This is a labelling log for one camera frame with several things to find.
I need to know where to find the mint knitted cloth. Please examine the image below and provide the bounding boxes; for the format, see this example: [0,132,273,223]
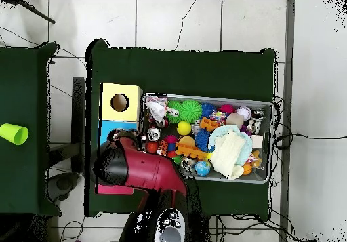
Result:
[207,124,253,169]

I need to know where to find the lime green plastic cup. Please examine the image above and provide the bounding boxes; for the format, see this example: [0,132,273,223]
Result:
[0,123,30,146]

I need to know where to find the wooden box with three holes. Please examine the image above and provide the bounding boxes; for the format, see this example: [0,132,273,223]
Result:
[94,82,144,195]

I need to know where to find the cream knitted cloth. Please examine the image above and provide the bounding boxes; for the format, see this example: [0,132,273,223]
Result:
[210,129,246,180]

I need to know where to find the orange long toy block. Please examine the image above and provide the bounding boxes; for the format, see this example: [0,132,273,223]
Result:
[175,142,209,161]

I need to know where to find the dark green table cloth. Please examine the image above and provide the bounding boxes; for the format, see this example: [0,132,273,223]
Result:
[85,38,277,218]
[0,41,62,216]

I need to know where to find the green spiky rubber ball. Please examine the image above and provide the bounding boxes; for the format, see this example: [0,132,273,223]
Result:
[165,99,203,125]

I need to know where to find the shallow wire mesh bin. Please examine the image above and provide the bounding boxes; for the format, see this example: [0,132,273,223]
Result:
[136,92,274,184]

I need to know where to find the yellow smooth ball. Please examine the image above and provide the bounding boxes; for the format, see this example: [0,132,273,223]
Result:
[176,121,192,136]

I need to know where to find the dark thin rod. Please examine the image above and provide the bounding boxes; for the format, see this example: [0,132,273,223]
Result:
[10,0,56,24]

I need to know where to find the globe print ball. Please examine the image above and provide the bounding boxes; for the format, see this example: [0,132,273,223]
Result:
[194,159,211,177]

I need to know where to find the thin black cable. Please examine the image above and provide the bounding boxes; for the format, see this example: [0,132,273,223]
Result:
[274,132,347,149]

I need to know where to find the silver drink can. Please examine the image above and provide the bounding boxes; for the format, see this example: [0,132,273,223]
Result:
[146,126,161,142]

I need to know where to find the grey rounded stand foot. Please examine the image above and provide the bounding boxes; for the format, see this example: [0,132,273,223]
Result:
[47,171,80,201]

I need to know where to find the blue spiky rubber ball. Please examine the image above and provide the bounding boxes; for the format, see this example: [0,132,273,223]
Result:
[201,102,218,119]

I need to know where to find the orange-red smooth ball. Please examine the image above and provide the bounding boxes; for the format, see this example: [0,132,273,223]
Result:
[146,140,160,154]

